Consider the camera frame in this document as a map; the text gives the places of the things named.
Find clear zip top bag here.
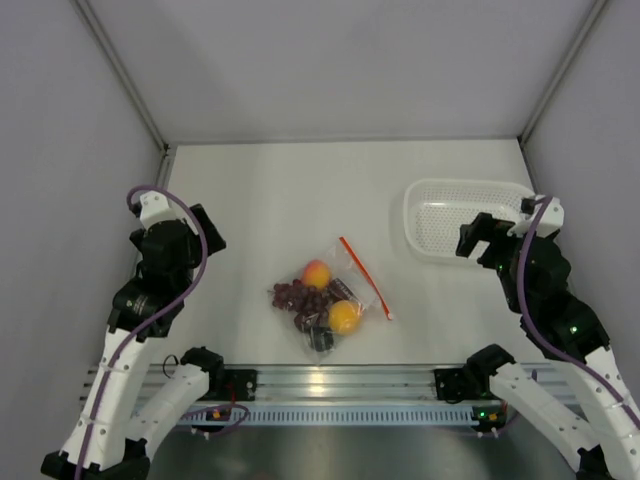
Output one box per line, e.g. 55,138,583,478
268,236,393,365

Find dark red fake apple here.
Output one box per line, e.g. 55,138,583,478
294,313,335,353

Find yellow fake peach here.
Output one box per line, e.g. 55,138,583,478
328,300,362,336

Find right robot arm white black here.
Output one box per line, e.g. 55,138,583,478
456,213,639,479

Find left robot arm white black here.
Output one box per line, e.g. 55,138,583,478
41,196,226,479

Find purple fake grapes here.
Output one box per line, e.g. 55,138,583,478
270,279,329,315

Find orange fake peach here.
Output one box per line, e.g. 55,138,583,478
301,259,332,290

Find white perforated plastic basket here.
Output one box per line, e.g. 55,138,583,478
403,178,534,268

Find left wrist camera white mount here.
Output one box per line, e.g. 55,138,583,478
132,192,178,230

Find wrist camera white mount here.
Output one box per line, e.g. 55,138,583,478
132,192,178,230
507,195,564,238

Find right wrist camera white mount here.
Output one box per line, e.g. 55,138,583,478
507,195,564,238

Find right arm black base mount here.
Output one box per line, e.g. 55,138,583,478
434,367,494,404

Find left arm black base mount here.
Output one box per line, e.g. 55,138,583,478
203,367,258,403

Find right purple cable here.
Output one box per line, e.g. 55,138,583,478
449,195,640,441

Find aluminium mounting rail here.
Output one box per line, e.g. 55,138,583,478
79,363,586,404

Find white slotted cable duct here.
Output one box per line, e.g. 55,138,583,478
178,403,505,427

